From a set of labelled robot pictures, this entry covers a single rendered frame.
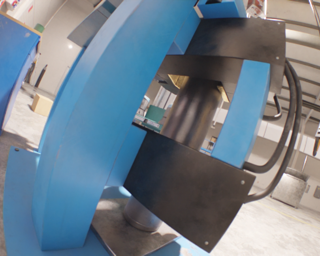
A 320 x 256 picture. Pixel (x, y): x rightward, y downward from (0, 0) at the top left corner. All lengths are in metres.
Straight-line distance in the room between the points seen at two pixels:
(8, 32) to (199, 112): 1.54
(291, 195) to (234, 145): 8.16
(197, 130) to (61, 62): 10.91
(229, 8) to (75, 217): 0.80
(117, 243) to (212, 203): 0.43
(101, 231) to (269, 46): 0.85
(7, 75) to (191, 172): 1.45
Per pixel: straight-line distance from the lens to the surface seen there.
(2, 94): 1.49
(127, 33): 0.37
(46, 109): 3.12
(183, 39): 0.53
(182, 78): 0.94
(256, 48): 0.47
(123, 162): 0.44
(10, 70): 1.47
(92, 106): 0.33
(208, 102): 0.68
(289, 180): 8.41
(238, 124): 0.35
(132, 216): 0.76
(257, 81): 0.39
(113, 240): 0.66
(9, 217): 0.66
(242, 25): 0.55
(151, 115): 2.00
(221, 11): 0.60
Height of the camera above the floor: 0.60
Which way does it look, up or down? 3 degrees up
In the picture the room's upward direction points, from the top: 25 degrees clockwise
